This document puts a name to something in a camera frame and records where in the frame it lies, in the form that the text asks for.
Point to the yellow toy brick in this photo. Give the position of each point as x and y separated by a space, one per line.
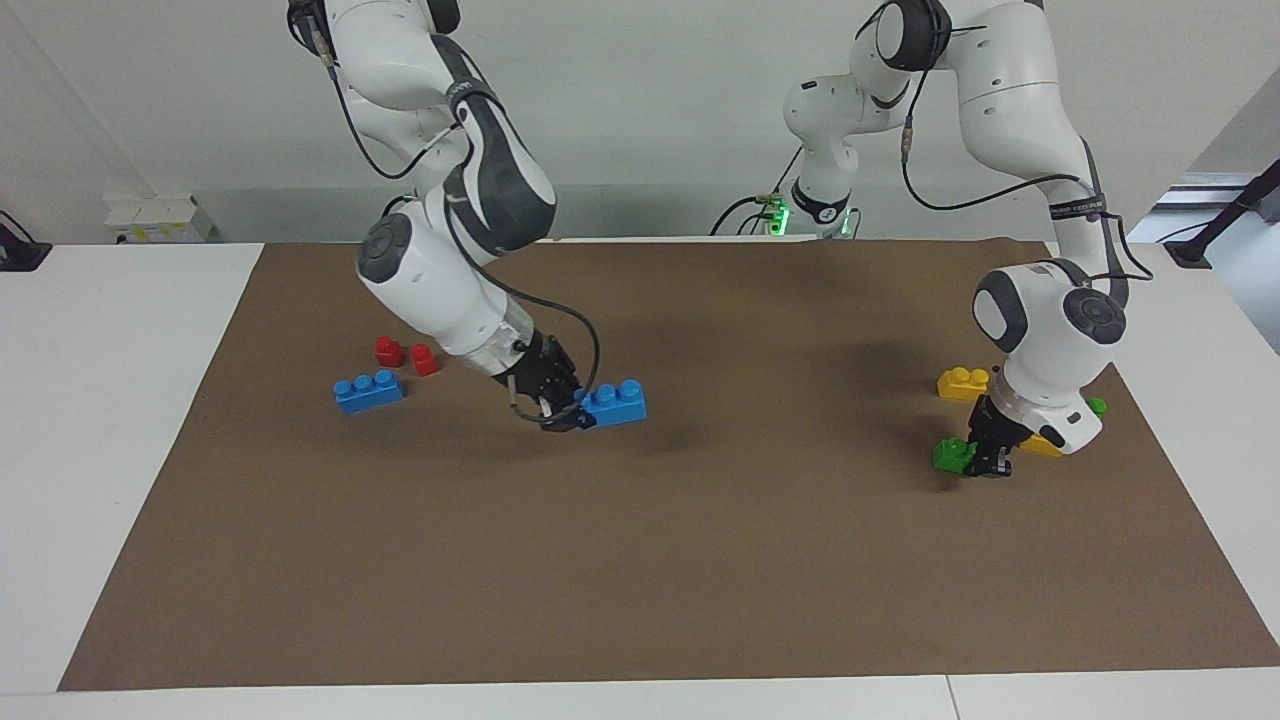
1040 446
960 384

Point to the black table clamp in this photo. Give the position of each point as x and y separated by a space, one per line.
20 255

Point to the brown table mat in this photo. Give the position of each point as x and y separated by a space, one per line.
700 550

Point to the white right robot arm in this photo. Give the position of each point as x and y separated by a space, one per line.
440 290

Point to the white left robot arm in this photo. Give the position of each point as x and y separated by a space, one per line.
1040 320

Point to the black stand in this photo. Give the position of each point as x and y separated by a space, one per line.
1190 250

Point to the red toy brick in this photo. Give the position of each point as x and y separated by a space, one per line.
388 351
425 360

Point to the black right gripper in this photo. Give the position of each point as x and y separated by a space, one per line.
540 370

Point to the white wall socket box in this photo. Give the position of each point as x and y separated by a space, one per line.
160 215

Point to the blue toy brick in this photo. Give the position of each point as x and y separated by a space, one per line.
370 392
620 405

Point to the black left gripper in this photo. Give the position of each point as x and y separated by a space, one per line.
1003 420

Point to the green toy brick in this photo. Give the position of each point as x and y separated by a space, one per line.
948 458
1097 407

